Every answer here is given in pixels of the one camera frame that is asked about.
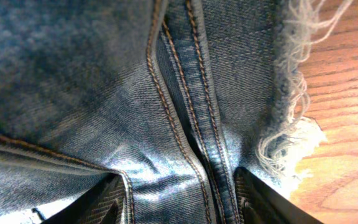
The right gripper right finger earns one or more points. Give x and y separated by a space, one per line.
260 204

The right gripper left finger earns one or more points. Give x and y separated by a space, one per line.
103 204

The light blue denim jeans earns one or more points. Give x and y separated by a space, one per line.
172 96

